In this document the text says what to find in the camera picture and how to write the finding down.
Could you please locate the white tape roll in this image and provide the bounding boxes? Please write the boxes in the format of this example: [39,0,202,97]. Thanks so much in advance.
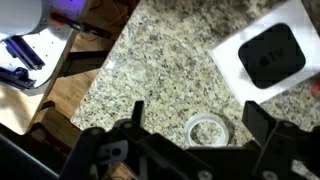
[183,112,231,148]

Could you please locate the black clamp bar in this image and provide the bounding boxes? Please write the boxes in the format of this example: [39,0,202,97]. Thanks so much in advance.
[0,65,37,91]
[3,35,47,72]

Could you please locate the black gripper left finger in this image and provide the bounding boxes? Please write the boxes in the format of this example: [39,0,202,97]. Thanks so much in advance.
[59,100,214,180]

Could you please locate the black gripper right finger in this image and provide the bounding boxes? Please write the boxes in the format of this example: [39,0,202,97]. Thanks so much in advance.
[242,100,320,180]

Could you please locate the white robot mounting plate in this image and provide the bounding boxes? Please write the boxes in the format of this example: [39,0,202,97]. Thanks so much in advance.
[0,25,75,92]

